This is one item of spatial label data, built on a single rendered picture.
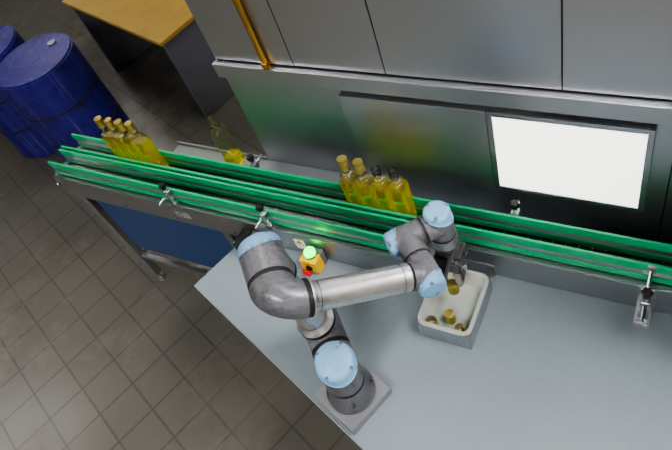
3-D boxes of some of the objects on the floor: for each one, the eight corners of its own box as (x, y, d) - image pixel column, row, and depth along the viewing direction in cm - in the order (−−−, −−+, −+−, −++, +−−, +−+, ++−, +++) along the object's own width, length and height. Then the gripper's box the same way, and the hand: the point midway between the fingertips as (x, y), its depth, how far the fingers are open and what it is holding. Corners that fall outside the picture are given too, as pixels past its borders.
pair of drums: (77, 88, 493) (11, 3, 434) (152, 134, 430) (86, 41, 371) (8, 144, 471) (-72, 61, 412) (76, 200, 408) (-7, 113, 349)
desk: (171, 24, 515) (129, -50, 465) (271, 63, 443) (234, -19, 393) (112, 73, 493) (61, 1, 444) (207, 122, 421) (159, 43, 371)
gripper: (470, 231, 176) (478, 271, 191) (432, 223, 181) (444, 262, 197) (459, 256, 172) (469, 295, 187) (422, 247, 177) (434, 285, 193)
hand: (452, 283), depth 190 cm, fingers closed on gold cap, 3 cm apart
